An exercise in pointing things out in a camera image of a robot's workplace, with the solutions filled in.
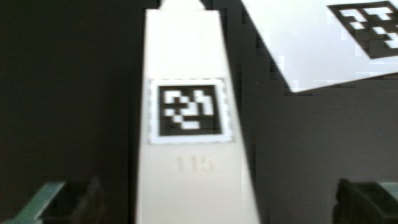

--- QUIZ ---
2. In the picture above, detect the white desk leg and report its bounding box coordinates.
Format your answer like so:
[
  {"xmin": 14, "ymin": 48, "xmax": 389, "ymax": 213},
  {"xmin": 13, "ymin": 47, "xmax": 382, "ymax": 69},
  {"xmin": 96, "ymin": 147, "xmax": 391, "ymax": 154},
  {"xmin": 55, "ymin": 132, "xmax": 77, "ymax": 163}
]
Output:
[{"xmin": 137, "ymin": 0, "xmax": 260, "ymax": 224}]

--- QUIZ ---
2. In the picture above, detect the white marker base plate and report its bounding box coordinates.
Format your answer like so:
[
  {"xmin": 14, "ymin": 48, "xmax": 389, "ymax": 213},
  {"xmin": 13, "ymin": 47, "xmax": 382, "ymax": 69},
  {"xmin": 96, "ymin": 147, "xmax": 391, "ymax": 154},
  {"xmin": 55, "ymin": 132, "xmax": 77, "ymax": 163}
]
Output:
[{"xmin": 242, "ymin": 0, "xmax": 398, "ymax": 92}]

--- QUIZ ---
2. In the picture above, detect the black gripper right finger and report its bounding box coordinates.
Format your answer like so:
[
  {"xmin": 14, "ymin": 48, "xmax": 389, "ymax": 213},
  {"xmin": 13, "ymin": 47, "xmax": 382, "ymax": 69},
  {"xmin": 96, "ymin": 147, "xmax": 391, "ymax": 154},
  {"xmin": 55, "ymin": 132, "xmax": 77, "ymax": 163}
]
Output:
[{"xmin": 333, "ymin": 179, "xmax": 398, "ymax": 224}]

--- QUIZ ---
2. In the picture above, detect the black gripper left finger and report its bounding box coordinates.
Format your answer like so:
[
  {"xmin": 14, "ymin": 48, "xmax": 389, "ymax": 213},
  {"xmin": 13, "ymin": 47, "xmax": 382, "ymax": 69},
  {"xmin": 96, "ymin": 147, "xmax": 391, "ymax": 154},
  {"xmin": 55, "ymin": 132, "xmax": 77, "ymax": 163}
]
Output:
[{"xmin": 11, "ymin": 178, "xmax": 105, "ymax": 224}]

